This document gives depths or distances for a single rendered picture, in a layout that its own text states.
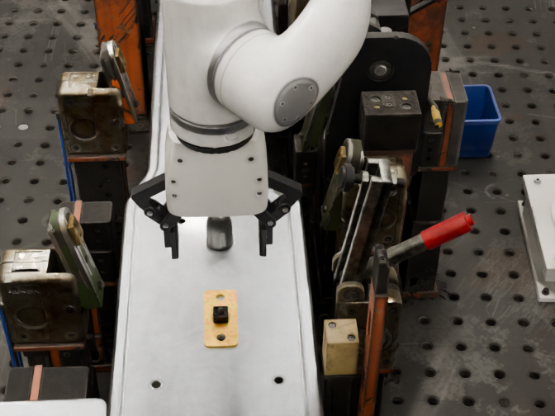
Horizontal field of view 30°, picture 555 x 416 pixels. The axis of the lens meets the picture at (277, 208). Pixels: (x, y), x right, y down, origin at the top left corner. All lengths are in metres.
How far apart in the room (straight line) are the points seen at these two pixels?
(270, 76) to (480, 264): 0.91
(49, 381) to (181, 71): 0.42
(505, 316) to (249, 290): 0.54
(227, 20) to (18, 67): 1.29
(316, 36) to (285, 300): 0.43
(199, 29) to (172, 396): 0.42
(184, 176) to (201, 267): 0.26
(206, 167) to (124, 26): 0.87
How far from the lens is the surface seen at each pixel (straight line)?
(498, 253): 1.71
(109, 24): 1.83
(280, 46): 0.85
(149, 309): 1.19
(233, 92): 0.86
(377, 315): 1.01
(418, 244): 1.10
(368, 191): 1.03
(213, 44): 0.87
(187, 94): 0.92
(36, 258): 1.20
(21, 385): 1.17
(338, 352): 1.08
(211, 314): 1.18
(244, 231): 1.27
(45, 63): 2.13
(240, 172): 0.99
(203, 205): 1.02
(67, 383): 1.16
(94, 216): 1.32
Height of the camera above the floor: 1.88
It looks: 42 degrees down
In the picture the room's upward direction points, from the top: 1 degrees clockwise
